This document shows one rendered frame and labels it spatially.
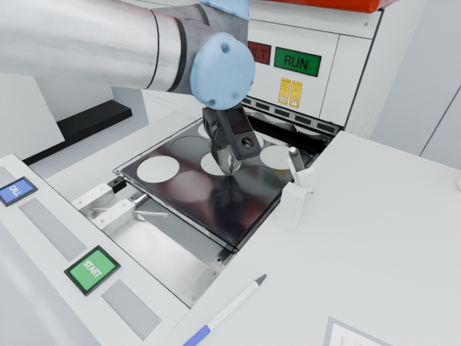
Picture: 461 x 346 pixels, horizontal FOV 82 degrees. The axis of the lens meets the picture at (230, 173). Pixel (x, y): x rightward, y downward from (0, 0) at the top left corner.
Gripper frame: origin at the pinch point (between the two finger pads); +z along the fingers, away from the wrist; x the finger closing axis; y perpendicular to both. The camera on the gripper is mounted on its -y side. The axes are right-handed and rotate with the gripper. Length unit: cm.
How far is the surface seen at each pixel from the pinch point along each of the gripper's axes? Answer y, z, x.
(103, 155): 32.4, 9.3, 28.4
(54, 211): -2.1, -4.7, 34.5
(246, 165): 2.3, 1.3, -5.3
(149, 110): 67, 15, 9
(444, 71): 56, 21, -167
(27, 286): 56, 91, 88
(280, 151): 4.2, 1.3, -16.0
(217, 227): -12.4, 1.3, 8.0
